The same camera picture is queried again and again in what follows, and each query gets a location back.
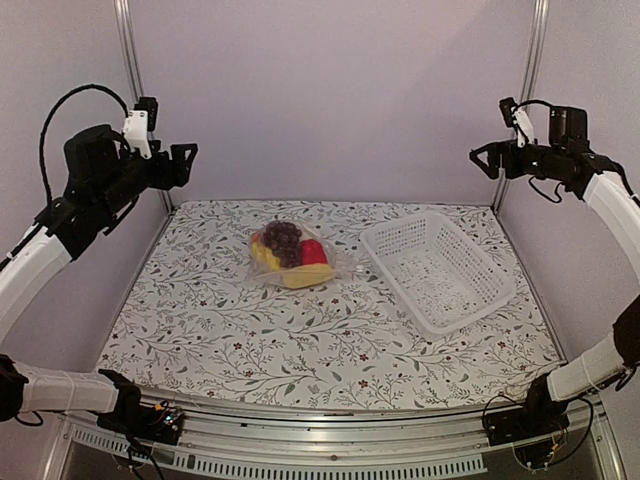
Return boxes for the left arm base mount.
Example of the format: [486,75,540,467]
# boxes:
[96,369,184,446]

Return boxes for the right aluminium frame post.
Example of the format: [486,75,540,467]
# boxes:
[491,0,550,218]

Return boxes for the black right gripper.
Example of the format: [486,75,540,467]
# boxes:
[470,139,565,179]

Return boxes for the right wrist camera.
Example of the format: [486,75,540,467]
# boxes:
[499,97,535,148]

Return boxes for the red toy bell pepper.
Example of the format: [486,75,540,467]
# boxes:
[300,239,329,265]

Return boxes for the aluminium frame post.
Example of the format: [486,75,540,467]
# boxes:
[491,0,550,218]
[112,0,176,214]

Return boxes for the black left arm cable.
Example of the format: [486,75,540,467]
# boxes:
[38,84,132,204]

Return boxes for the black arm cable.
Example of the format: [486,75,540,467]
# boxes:
[38,84,132,204]
[517,98,640,206]

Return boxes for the floral patterned table mat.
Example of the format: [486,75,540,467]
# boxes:
[99,201,560,410]

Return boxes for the clear zip top bag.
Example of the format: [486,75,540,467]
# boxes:
[247,220,365,290]

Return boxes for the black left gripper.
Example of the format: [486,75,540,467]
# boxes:
[96,140,198,217]

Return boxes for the white plastic basket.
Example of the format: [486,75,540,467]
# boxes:
[360,211,516,338]

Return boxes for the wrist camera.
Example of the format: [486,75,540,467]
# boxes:
[499,97,535,148]
[122,96,159,160]

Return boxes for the left aluminium frame post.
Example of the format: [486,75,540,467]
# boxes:
[112,0,176,214]

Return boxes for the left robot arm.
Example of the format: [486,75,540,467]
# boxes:
[1,124,198,434]

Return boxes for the aluminium front rail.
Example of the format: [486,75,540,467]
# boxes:
[43,389,630,479]

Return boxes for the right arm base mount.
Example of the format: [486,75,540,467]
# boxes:
[481,374,569,446]

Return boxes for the purple toy grapes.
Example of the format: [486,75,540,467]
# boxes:
[262,221,302,269]

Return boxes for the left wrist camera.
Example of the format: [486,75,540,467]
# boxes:
[122,96,159,160]

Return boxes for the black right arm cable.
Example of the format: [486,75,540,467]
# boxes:
[517,98,640,206]

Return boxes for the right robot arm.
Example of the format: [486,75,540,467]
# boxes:
[469,97,639,436]

